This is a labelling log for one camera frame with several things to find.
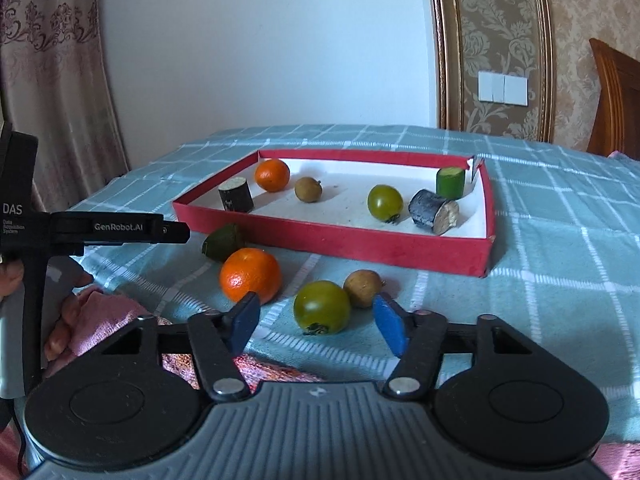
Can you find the person left hand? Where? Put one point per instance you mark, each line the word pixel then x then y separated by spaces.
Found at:
pixel 38 319

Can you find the wooden headboard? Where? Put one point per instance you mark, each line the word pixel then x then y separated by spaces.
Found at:
pixel 616 127

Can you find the brown longan fruit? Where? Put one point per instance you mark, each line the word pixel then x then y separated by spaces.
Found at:
pixel 308 190

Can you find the white wall switch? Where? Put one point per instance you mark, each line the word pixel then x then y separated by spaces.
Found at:
pixel 502 89

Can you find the small brown longan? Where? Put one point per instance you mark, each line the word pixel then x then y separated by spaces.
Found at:
pixel 361 286

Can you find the gold wall trim frame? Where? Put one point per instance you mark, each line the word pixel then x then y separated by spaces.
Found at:
pixel 506 37

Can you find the large orange tangerine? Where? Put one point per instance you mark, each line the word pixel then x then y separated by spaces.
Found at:
pixel 250 270

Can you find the green cucumber piece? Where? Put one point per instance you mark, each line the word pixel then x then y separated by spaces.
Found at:
pixel 450 182

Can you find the green tomato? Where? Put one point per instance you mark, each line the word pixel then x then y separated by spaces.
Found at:
pixel 322 308
pixel 385 203

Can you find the teal checked bed sheet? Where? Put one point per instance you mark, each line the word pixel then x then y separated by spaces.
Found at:
pixel 564 265

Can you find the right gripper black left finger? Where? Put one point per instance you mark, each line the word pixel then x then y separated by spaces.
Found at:
pixel 216 340

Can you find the small orange tangerine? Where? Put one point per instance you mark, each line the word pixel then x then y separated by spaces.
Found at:
pixel 272 175

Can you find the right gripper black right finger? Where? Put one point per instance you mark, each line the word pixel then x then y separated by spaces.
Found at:
pixel 416 339

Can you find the red shallow cardboard box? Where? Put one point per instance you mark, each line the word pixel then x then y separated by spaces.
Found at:
pixel 339 224

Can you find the patterned curtain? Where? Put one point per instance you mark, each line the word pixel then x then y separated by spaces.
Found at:
pixel 54 86

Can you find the green avocado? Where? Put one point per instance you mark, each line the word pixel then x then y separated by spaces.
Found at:
pixel 222 243

